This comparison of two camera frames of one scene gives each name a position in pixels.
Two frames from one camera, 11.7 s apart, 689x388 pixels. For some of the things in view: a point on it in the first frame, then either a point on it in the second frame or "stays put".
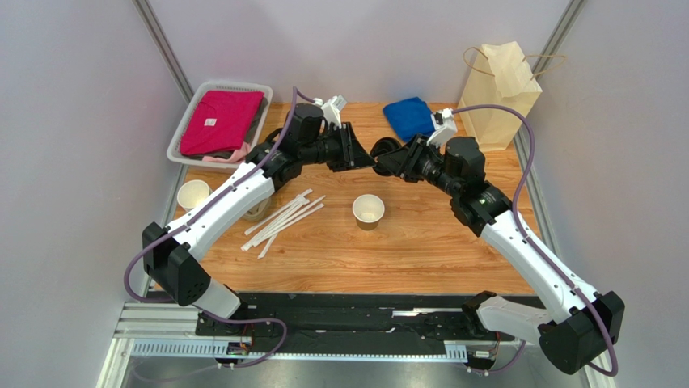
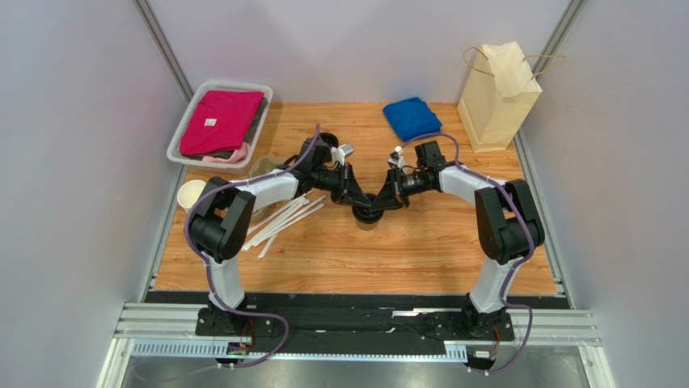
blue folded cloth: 410,117 stays put
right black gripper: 412,158 to 395,183
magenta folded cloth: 219,120 stays put
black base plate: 347,320 stays put
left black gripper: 352,154 to 348,184
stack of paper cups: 192,192 stays put
